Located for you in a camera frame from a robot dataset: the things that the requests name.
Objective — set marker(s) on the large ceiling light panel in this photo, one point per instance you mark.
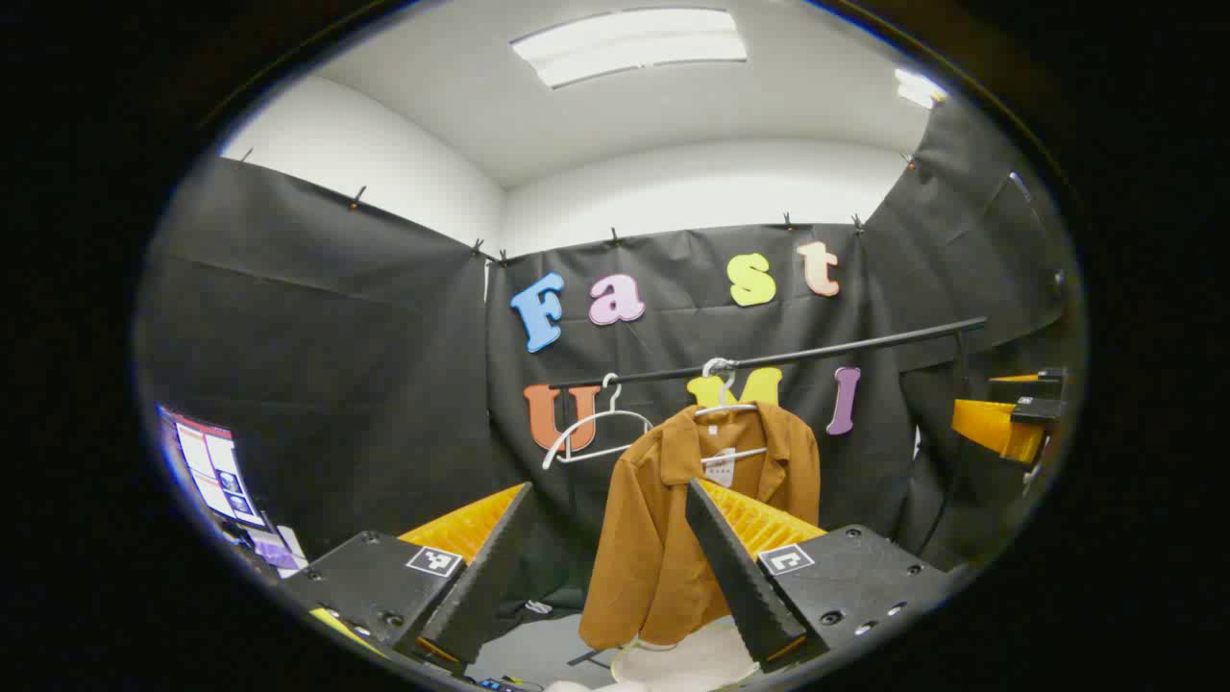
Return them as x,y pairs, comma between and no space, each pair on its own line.
629,46

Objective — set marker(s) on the computer monitor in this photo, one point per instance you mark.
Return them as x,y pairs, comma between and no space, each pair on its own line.
216,471

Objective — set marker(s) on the row of black cloth clips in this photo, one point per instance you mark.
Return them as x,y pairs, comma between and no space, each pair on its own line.
357,198

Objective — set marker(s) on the small ceiling light panel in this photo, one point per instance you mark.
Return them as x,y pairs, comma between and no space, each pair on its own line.
918,88

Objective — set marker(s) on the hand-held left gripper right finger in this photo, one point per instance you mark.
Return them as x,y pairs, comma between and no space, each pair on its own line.
740,577

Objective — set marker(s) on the black clothes rack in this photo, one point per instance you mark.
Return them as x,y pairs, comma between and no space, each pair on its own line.
846,351

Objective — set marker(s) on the white empty hanger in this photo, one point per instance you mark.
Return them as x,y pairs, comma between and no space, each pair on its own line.
596,418

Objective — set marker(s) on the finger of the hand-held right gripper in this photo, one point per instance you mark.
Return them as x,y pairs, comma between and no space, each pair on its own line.
1052,377
985,423

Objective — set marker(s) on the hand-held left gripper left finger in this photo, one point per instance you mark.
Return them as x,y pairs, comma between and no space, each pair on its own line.
480,577

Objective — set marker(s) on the brown jacket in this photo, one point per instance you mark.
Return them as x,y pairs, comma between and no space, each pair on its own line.
653,538

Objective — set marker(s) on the white hanger with taped hook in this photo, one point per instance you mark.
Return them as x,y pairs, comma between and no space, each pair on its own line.
725,409

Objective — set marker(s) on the black backdrop cloth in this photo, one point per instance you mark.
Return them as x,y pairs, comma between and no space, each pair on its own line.
336,336

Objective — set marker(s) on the white laundry hamper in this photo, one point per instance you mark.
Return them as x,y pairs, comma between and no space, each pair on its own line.
692,665

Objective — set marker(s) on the purple and white paper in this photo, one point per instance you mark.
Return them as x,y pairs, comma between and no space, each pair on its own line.
279,553

